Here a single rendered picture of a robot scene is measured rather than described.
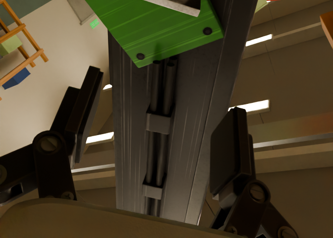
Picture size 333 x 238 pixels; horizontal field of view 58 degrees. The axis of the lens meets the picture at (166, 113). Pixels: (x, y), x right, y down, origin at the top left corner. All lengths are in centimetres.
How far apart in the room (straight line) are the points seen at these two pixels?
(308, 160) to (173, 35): 431
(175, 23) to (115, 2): 7
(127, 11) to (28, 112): 683
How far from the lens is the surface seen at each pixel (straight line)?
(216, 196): 16
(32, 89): 734
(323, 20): 89
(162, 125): 40
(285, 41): 795
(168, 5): 28
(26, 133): 700
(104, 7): 34
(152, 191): 51
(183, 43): 35
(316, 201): 436
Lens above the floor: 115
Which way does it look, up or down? 28 degrees up
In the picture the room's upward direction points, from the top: 150 degrees clockwise
